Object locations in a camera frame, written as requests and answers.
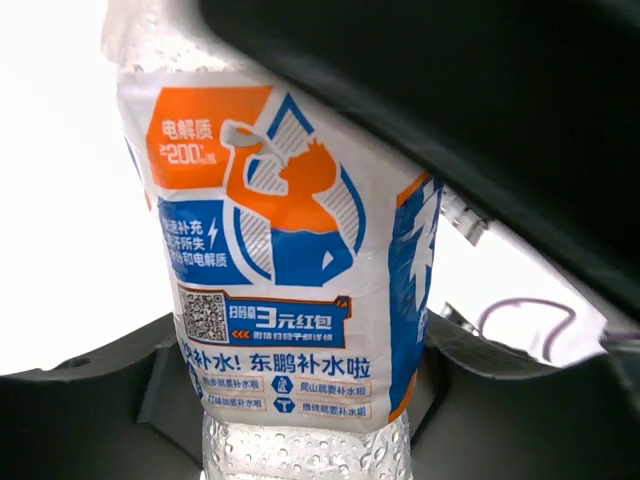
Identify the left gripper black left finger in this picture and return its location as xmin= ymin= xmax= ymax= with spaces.
xmin=1 ymin=314 xmax=202 ymax=479

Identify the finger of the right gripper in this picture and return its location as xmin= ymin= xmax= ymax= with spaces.
xmin=199 ymin=1 xmax=639 ymax=318

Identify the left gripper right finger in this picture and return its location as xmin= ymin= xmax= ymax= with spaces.
xmin=409 ymin=313 xmax=639 ymax=479

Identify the orange blue label clear bottle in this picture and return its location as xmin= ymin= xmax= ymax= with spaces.
xmin=101 ymin=1 xmax=442 ymax=479

